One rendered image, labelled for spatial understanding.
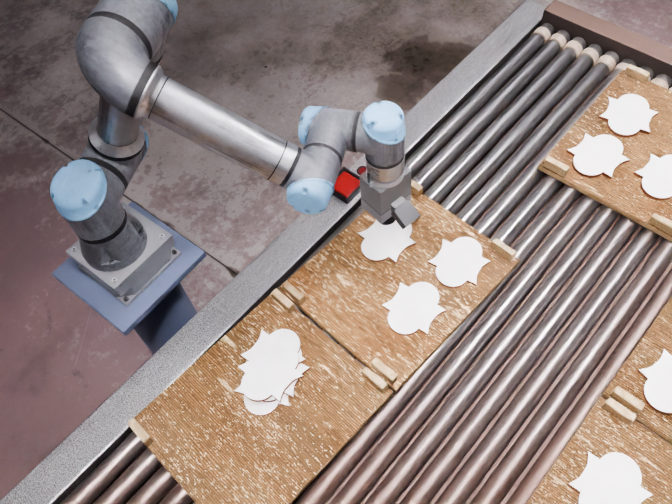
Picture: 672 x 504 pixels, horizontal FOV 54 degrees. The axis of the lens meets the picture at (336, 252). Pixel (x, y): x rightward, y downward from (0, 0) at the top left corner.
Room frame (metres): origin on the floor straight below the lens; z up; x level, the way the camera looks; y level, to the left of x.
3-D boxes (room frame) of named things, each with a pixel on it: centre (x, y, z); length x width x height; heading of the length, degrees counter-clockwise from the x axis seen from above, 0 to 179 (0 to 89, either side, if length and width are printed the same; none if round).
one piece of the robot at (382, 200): (0.79, -0.13, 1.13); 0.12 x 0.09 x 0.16; 33
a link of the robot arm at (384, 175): (0.81, -0.12, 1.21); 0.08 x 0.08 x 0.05
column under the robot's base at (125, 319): (0.90, 0.51, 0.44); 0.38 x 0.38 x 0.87; 45
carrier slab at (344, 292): (0.72, -0.13, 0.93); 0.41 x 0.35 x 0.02; 128
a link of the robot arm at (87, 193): (0.92, 0.51, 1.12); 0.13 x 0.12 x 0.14; 159
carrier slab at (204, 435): (0.46, 0.20, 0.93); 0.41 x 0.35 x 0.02; 129
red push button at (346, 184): (1.00, -0.05, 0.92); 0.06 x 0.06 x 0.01; 42
